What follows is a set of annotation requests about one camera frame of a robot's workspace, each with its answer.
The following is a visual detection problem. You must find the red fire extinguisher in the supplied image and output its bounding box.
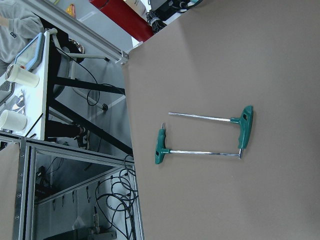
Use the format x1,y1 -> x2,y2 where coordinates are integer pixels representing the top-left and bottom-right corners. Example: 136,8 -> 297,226
89,0 -> 154,42

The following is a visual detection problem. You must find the blue teach pendant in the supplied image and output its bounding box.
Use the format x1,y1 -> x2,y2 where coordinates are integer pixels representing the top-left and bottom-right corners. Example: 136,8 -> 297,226
14,32 -> 45,71

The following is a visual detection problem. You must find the white paper cup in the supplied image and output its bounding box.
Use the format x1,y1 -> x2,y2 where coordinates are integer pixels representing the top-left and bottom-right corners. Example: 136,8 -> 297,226
0,109 -> 28,131
5,64 -> 40,88

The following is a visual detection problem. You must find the person in grey hoodie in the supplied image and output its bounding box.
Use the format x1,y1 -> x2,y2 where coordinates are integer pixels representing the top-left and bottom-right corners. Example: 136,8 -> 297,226
0,0 -> 44,75

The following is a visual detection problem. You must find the green T-handle hex wrench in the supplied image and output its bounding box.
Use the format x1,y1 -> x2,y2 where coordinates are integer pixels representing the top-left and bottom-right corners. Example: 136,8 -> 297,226
168,105 -> 254,150

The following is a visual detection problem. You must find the coiled black cable bundle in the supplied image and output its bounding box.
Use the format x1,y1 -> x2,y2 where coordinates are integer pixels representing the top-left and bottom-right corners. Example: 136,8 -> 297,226
146,10 -> 166,35

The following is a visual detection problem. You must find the aluminium frame structure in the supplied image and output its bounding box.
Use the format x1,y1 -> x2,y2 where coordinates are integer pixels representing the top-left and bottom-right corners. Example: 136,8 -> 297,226
0,132 -> 135,240

